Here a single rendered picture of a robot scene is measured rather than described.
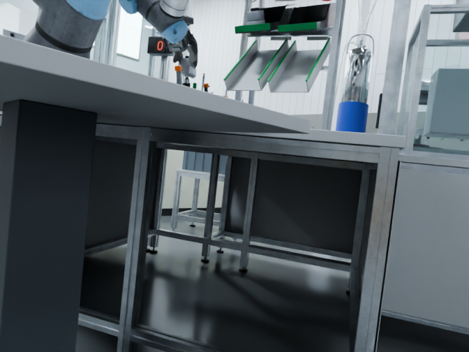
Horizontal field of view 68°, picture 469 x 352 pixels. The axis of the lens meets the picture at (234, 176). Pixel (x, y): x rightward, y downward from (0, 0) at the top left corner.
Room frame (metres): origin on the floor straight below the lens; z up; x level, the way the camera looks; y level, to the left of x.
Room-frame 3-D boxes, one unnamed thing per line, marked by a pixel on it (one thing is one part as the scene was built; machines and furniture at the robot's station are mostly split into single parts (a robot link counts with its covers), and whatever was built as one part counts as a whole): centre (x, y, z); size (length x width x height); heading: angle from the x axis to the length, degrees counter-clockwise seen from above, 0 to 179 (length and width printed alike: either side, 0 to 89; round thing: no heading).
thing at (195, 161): (3.49, 0.16, 0.73); 0.62 x 0.42 x 0.23; 72
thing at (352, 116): (1.92, -0.60, 1.00); 0.16 x 0.16 x 0.27
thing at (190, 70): (1.36, 0.22, 1.09); 0.08 x 0.04 x 0.07; 162
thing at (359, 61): (1.92, -0.60, 1.32); 0.14 x 0.14 x 0.38
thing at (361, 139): (1.77, 0.08, 0.85); 1.50 x 1.41 x 0.03; 72
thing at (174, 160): (5.47, 0.79, 0.41); 2.16 x 1.80 x 0.81; 134
